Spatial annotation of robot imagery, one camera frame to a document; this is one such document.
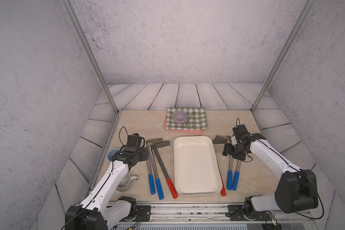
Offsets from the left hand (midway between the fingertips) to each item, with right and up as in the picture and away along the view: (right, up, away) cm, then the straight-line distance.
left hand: (145, 152), depth 83 cm
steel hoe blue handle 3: (+3, -16, 0) cm, 16 cm away
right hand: (+48, -1, +1) cm, 48 cm away
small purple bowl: (+20, +21, +29) cm, 41 cm away
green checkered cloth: (+33, +20, +32) cm, 50 cm away
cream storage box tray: (+30, -13, +6) cm, 33 cm away
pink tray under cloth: (+35, +11, +25) cm, 44 cm away
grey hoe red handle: (+47, +6, +13) cm, 50 cm away
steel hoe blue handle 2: (+52, -14, +1) cm, 54 cm away
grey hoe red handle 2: (+15, -17, -1) cm, 22 cm away
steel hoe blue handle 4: (+8, -20, -2) cm, 22 cm away
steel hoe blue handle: (+49, -14, +1) cm, 51 cm away
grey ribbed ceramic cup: (-9, -15, -6) cm, 18 cm away
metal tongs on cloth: (+29, +21, +32) cm, 48 cm away
